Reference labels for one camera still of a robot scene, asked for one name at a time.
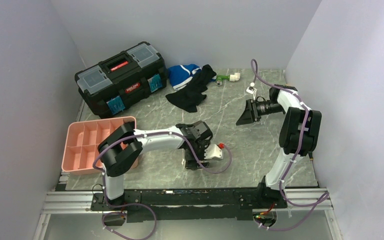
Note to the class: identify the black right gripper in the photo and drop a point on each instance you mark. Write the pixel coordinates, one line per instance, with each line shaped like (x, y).
(250, 114)

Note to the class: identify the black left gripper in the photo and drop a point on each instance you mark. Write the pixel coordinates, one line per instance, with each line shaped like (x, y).
(203, 145)

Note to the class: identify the pink compartment tray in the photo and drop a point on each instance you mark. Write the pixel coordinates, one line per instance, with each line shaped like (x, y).
(82, 140)

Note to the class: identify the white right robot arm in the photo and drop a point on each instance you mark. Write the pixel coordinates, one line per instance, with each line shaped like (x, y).
(298, 135)

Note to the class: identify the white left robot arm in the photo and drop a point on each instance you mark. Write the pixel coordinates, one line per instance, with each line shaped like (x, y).
(120, 150)

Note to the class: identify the black underwear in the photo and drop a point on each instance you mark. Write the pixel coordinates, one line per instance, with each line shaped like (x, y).
(192, 95)

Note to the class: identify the green white pipe fitting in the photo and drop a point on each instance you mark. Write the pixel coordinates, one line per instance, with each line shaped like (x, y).
(220, 79)

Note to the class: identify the blue white garment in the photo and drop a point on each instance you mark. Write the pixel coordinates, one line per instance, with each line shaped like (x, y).
(180, 75)

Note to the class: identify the black plastic toolbox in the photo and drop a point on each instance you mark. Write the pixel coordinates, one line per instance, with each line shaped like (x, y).
(113, 85)

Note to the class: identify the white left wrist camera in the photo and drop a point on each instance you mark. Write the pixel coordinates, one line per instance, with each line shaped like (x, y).
(213, 152)

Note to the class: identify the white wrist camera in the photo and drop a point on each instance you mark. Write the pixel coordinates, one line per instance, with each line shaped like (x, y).
(213, 152)
(251, 89)

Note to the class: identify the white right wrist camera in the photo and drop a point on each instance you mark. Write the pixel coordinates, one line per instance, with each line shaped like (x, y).
(251, 89)

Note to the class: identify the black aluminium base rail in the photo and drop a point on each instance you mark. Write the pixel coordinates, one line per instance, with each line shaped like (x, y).
(181, 204)

